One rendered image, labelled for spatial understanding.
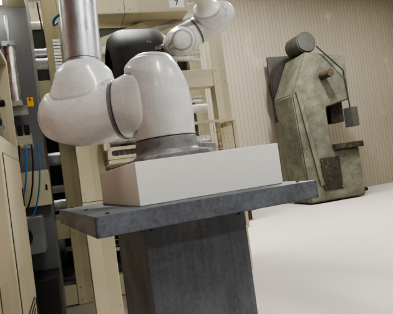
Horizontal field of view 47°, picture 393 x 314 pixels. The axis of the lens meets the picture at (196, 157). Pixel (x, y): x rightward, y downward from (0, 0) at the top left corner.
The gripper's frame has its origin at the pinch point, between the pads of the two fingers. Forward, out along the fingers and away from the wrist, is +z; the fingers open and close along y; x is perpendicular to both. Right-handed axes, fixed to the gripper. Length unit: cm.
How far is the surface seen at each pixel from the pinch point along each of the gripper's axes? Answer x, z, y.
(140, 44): -4.5, 15.6, 8.9
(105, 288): 109, 8, 42
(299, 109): 70, 373, -237
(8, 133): 28, -4, 70
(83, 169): 51, 19, 44
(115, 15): -26, 65, 15
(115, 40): -8.2, 21.8, 19.8
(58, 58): -3, 30, 48
